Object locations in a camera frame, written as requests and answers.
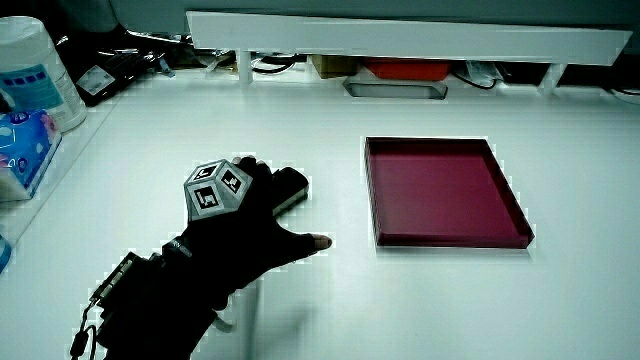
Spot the person's left hand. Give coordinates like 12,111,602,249
169,155,334,296

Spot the black eraser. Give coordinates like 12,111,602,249
271,166,311,217

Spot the person's left forearm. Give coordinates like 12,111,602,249
88,238,261,360

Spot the brown cardboard box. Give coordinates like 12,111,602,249
310,54,359,80

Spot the red square tray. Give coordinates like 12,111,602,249
363,135,536,250

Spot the black device with label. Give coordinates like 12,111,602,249
59,34,174,108

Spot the grey flat tray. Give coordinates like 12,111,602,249
342,75,449,101

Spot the blue tissue pack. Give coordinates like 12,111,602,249
0,109,63,202

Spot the orange box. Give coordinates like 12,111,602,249
363,57,452,82

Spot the blue object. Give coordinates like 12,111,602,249
0,233,13,274

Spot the white desk shelf riser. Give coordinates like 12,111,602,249
185,10,633,96

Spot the white wipes canister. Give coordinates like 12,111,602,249
0,15,89,134

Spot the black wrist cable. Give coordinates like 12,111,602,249
68,299,99,360

